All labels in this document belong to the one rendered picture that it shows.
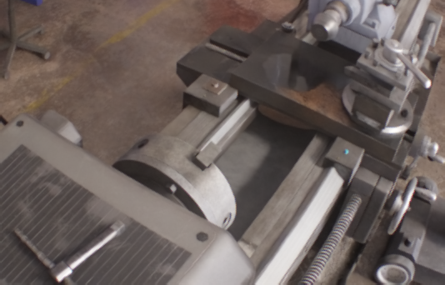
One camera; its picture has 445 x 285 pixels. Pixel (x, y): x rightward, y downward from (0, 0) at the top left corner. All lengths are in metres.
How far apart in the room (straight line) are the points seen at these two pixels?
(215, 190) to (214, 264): 0.31
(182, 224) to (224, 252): 0.07
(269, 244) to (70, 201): 0.71
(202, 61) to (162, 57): 1.51
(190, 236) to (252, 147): 1.02
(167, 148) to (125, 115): 1.89
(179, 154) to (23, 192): 0.35
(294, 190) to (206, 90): 0.42
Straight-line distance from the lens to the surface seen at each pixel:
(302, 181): 1.51
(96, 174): 0.81
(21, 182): 0.81
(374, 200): 1.66
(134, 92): 3.03
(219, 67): 1.77
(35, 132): 0.89
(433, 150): 1.66
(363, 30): 1.98
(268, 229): 1.39
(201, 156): 0.99
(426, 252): 2.37
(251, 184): 1.63
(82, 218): 0.75
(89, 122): 2.87
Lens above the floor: 1.93
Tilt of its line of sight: 43 degrees down
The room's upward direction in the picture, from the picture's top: 7 degrees clockwise
